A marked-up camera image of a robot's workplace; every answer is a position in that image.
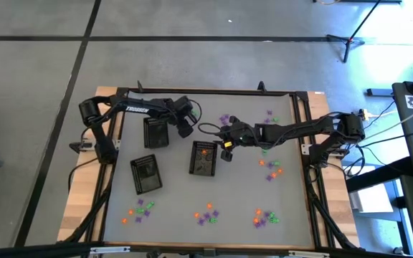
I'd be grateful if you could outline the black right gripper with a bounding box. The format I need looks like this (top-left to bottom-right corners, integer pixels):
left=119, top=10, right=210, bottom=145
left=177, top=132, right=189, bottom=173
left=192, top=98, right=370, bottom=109
left=220, top=115, right=265, bottom=163

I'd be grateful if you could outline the black plastic slotted basket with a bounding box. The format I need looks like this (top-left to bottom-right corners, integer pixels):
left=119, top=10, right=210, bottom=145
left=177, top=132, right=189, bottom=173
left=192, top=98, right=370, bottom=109
left=130, top=153, right=163, bottom=196
left=188, top=140, right=219, bottom=178
left=143, top=117, right=170, bottom=150

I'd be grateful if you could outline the black cart leg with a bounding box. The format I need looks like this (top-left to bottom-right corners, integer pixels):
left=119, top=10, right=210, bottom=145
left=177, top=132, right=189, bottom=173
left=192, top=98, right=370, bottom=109
left=345, top=156, right=413, bottom=194

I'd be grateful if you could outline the white floor box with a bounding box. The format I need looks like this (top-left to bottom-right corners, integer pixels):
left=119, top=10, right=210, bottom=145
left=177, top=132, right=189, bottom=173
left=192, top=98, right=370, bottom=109
left=348, top=181, right=397, bottom=213

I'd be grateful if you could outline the dark metal foot bar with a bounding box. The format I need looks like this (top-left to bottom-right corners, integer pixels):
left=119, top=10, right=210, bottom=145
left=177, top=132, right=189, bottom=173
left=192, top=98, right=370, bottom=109
left=366, top=87, right=394, bottom=97

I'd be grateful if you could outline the black tripod stand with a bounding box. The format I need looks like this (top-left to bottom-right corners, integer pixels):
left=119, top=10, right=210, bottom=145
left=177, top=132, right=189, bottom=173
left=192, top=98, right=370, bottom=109
left=326, top=0, right=403, bottom=65

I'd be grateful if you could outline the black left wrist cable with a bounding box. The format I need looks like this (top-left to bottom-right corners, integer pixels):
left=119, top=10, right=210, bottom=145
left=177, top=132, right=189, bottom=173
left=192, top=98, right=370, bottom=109
left=188, top=100, right=203, bottom=126

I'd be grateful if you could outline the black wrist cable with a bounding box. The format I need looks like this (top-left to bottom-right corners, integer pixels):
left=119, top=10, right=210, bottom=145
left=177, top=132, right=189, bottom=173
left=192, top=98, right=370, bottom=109
left=198, top=122, right=231, bottom=138
left=188, top=100, right=203, bottom=126

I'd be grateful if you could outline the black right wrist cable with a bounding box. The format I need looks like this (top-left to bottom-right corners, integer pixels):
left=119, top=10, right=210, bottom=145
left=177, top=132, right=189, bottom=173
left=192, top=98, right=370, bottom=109
left=198, top=122, right=231, bottom=138

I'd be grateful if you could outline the black aluminium rig frame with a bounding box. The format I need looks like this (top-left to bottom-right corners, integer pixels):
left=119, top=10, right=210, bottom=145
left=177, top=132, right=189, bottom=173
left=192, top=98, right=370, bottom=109
left=0, top=80, right=413, bottom=258

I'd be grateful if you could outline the black clamp bracket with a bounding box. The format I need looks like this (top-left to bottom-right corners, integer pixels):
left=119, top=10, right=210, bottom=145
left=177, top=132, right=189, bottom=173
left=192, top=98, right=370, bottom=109
left=69, top=141, right=96, bottom=154

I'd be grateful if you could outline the silver aluminium bracket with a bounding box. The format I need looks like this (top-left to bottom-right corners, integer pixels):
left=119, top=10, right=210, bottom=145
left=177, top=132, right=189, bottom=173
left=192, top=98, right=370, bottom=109
left=90, top=246, right=131, bottom=255
left=288, top=250, right=331, bottom=258

